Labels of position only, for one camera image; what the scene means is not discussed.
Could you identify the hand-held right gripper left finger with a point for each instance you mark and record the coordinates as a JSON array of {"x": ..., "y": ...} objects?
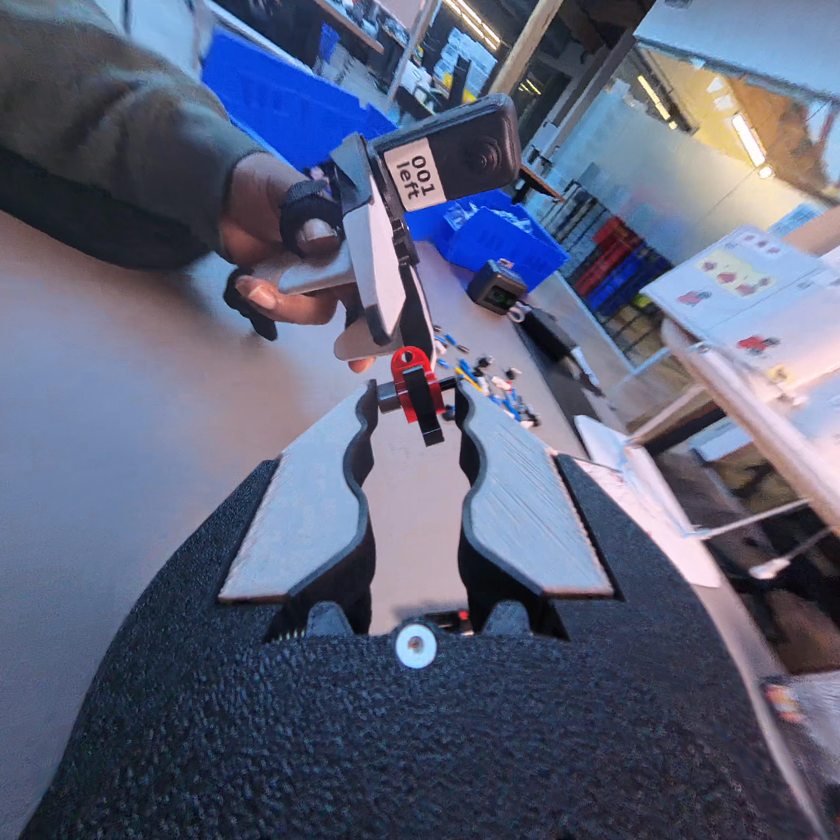
[{"x": 298, "y": 525}]

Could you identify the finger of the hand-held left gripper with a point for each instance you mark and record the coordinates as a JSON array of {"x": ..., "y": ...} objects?
[
  {"x": 426, "y": 328},
  {"x": 380, "y": 275}
]

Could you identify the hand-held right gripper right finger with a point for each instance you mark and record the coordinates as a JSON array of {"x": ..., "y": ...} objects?
[{"x": 535, "y": 525}]

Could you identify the person's left hand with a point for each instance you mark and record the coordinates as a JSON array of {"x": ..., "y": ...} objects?
[{"x": 256, "y": 210}]

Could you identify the black device with green display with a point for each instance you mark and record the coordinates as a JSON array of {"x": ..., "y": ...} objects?
[{"x": 497, "y": 287}]

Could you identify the pile of small toy pieces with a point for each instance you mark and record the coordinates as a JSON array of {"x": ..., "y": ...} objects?
[{"x": 492, "y": 387}]

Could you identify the blue plastic bin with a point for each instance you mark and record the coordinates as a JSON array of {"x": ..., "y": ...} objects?
[
  {"x": 289, "y": 105},
  {"x": 499, "y": 243}
]

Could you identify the white stand base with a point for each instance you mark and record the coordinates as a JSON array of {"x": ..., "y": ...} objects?
[{"x": 656, "y": 512}]

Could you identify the black white toy brick model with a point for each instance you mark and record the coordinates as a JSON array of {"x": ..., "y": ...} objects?
[{"x": 453, "y": 622}]

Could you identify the black power adapter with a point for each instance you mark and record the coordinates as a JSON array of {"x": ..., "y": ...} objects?
[{"x": 558, "y": 341}]

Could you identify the stacked red blue crates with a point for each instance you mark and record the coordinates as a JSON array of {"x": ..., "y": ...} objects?
[{"x": 617, "y": 262}]

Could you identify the instruction booklet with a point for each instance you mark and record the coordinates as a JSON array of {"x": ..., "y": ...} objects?
[{"x": 741, "y": 282}]

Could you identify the pale wooden post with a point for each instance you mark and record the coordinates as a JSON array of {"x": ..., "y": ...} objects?
[{"x": 525, "y": 46}]

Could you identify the metal booklet stand frame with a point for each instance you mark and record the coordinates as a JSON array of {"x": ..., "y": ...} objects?
[{"x": 754, "y": 420}]

